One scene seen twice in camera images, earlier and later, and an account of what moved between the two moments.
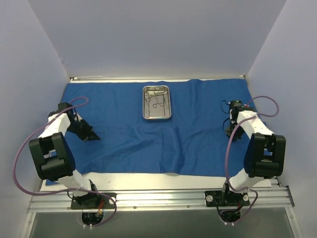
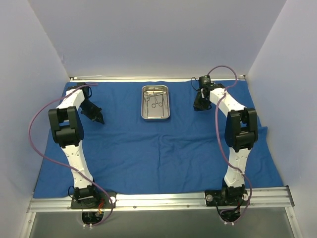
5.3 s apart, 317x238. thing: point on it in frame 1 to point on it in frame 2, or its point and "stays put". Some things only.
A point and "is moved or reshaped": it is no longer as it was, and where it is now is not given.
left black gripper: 88,133 to 93,112
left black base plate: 93,201 stays put
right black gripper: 233,131 to 199,103
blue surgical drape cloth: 194,142 is moved or reshaped
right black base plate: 226,198 stays put
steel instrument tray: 156,103 stays put
